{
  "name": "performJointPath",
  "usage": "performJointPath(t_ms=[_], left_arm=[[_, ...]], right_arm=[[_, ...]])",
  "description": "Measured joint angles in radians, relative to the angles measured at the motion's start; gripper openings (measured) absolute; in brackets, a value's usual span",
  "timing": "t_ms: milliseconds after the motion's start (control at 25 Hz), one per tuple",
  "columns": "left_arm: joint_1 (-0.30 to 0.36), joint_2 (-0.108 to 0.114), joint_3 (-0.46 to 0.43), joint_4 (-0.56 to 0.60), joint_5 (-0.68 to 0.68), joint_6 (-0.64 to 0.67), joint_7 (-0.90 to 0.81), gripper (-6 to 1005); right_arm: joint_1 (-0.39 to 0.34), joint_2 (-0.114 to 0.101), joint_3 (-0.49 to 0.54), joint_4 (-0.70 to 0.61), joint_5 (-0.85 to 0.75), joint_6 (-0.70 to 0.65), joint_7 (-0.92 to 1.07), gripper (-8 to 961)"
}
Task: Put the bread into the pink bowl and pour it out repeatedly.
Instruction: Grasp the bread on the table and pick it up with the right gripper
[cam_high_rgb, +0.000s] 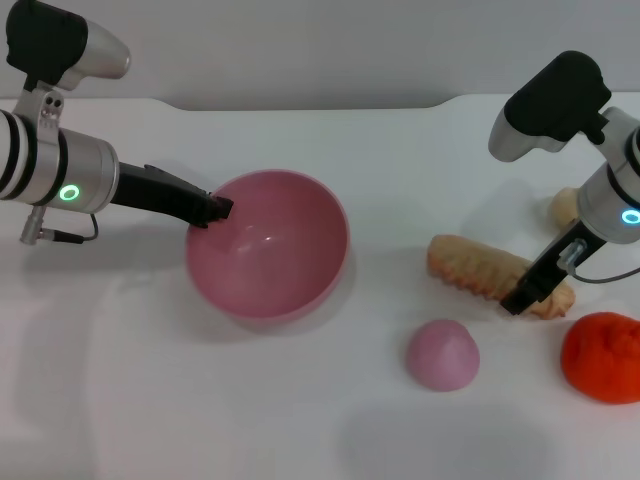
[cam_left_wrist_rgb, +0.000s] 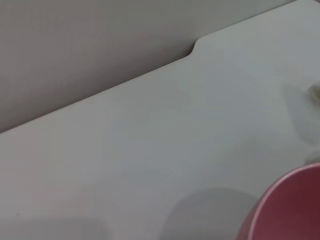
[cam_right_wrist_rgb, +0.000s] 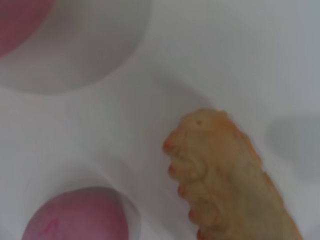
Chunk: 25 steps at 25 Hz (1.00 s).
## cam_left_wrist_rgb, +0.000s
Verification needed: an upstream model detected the pink plastic bowl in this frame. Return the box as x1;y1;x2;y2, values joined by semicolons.
236;162;320;240

